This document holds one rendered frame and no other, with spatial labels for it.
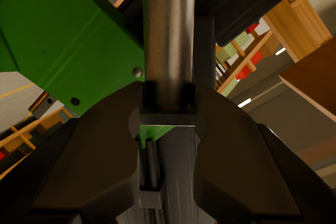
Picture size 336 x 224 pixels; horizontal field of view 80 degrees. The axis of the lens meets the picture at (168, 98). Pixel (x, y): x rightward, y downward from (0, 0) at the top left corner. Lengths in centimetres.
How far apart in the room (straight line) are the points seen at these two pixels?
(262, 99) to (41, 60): 766
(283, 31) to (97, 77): 88
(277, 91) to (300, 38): 676
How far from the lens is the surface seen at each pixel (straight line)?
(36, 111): 46
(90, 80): 23
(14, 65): 26
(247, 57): 355
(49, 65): 24
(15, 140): 605
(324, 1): 978
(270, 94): 776
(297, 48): 104
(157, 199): 30
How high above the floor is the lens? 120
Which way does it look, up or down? 9 degrees up
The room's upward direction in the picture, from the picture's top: 139 degrees clockwise
